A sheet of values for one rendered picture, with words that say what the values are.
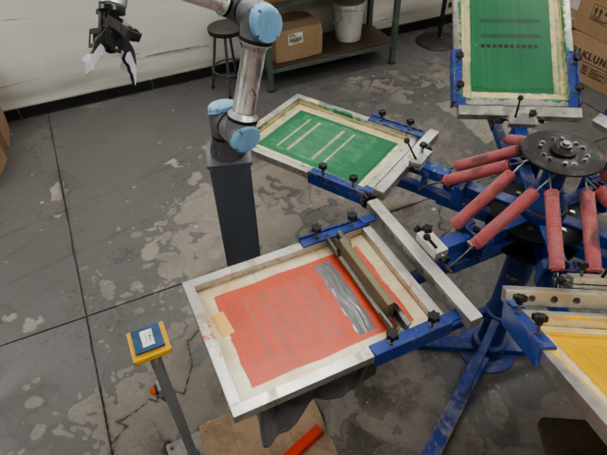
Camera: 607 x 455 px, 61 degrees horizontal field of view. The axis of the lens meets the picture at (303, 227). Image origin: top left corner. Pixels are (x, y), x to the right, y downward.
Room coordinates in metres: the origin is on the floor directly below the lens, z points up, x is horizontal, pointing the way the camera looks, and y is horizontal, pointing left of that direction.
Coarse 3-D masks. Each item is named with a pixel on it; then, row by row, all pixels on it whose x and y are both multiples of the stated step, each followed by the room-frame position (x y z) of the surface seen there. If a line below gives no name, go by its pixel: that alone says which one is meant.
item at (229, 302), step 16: (336, 256) 1.40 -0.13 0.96; (288, 272) 1.33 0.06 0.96; (304, 272) 1.32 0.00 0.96; (240, 288) 1.25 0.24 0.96; (256, 288) 1.25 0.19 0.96; (320, 288) 1.24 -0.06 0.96; (352, 288) 1.23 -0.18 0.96; (224, 304) 1.18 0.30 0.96; (240, 304) 1.17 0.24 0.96; (240, 320) 1.10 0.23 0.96
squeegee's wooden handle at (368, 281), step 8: (344, 240) 1.38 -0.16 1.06; (344, 248) 1.35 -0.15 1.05; (352, 248) 1.34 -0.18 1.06; (344, 256) 1.34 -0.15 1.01; (352, 256) 1.30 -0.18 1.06; (352, 264) 1.29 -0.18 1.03; (360, 264) 1.26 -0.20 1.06; (360, 272) 1.23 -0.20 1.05; (368, 272) 1.22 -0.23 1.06; (360, 280) 1.23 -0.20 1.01; (368, 280) 1.19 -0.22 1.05; (376, 280) 1.18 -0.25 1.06; (368, 288) 1.18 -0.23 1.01; (376, 288) 1.14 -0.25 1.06; (376, 296) 1.13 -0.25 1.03; (384, 296) 1.11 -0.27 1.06; (384, 304) 1.09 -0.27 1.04; (392, 304) 1.07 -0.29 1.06; (392, 312) 1.08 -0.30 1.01
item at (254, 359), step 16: (384, 288) 1.23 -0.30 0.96; (336, 304) 1.16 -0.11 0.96; (368, 304) 1.16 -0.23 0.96; (400, 304) 1.15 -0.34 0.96; (336, 320) 1.09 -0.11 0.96; (240, 336) 1.04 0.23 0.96; (256, 336) 1.03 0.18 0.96; (352, 336) 1.02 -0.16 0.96; (368, 336) 1.02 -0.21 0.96; (240, 352) 0.97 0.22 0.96; (256, 352) 0.97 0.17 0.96; (304, 352) 0.96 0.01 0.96; (320, 352) 0.96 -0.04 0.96; (336, 352) 0.96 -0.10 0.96; (256, 368) 0.91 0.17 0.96; (272, 368) 0.90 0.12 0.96; (288, 368) 0.90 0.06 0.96; (256, 384) 0.85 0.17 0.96
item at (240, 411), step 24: (240, 264) 1.34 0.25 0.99; (264, 264) 1.35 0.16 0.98; (192, 288) 1.23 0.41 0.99; (408, 288) 1.21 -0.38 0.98; (192, 312) 1.13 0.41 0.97; (216, 360) 0.92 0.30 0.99; (360, 360) 0.90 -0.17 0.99; (288, 384) 0.83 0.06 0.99; (312, 384) 0.83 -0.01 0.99; (240, 408) 0.75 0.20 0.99; (264, 408) 0.76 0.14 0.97
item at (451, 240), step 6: (450, 234) 1.42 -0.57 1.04; (456, 234) 1.42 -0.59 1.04; (444, 240) 1.39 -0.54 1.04; (450, 240) 1.39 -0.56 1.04; (456, 240) 1.38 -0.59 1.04; (462, 240) 1.38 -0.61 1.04; (450, 246) 1.35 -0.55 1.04; (456, 246) 1.37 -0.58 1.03; (462, 246) 1.38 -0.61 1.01; (426, 252) 1.33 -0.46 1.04; (450, 252) 1.35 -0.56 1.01; (456, 252) 1.37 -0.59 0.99; (432, 258) 1.32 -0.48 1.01
